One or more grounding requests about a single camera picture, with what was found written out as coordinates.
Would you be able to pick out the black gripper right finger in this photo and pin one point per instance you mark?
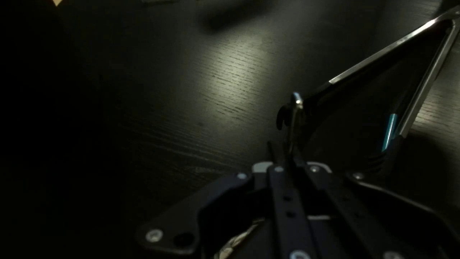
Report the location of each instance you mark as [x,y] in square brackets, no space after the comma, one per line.
[363,217]

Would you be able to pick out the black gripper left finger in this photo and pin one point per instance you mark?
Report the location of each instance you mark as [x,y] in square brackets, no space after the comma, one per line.
[238,211]

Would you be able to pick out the blue straw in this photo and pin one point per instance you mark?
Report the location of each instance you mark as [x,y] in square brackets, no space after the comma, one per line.
[388,132]

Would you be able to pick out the metal spoon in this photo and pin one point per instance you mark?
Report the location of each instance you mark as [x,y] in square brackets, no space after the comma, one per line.
[296,109]

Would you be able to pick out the metal tongs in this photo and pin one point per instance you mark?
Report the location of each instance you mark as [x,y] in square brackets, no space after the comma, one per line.
[382,53]

